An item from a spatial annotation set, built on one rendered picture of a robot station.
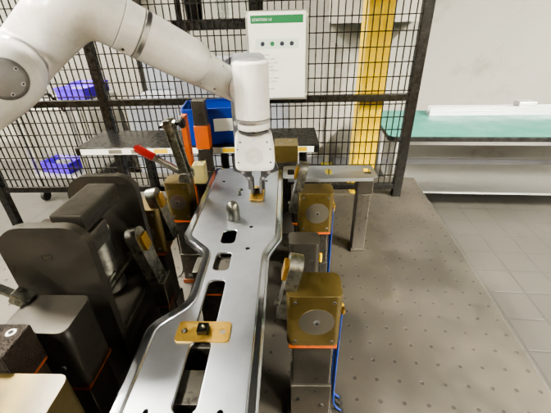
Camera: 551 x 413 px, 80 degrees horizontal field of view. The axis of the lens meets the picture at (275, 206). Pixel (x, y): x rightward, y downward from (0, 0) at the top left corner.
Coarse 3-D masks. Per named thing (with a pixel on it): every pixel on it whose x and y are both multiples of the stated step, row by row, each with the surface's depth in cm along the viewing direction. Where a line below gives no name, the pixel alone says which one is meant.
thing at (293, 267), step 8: (296, 256) 51; (288, 264) 51; (296, 264) 50; (288, 272) 51; (296, 272) 50; (288, 280) 51; (296, 280) 51; (280, 288) 56; (288, 288) 52; (296, 288) 52; (280, 296) 55; (280, 304) 54; (280, 312) 55
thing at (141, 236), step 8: (128, 232) 59; (136, 232) 59; (144, 232) 60; (128, 240) 58; (136, 240) 58; (144, 240) 60; (136, 248) 59; (144, 248) 60; (152, 248) 63; (136, 256) 60; (144, 256) 60; (152, 256) 62; (144, 264) 61; (152, 264) 62; (160, 264) 65; (144, 272) 62; (152, 272) 62; (160, 272) 63; (152, 280) 63; (160, 280) 64
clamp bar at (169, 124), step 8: (168, 120) 80; (184, 120) 83; (160, 128) 83; (168, 128) 81; (176, 128) 84; (168, 136) 82; (176, 136) 85; (176, 144) 83; (176, 152) 84; (184, 152) 88; (176, 160) 86; (184, 160) 88; (184, 168) 87; (192, 176) 91
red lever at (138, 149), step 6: (138, 144) 86; (138, 150) 85; (144, 150) 86; (144, 156) 86; (150, 156) 86; (156, 156) 87; (162, 162) 87; (168, 162) 88; (168, 168) 88; (174, 168) 88
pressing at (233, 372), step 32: (224, 192) 94; (192, 224) 79; (224, 224) 79; (256, 224) 79; (256, 256) 68; (192, 288) 60; (224, 288) 60; (256, 288) 60; (160, 320) 53; (192, 320) 54; (224, 320) 53; (256, 320) 54; (160, 352) 49; (224, 352) 48; (256, 352) 48; (128, 384) 44; (160, 384) 44; (224, 384) 44; (256, 384) 44
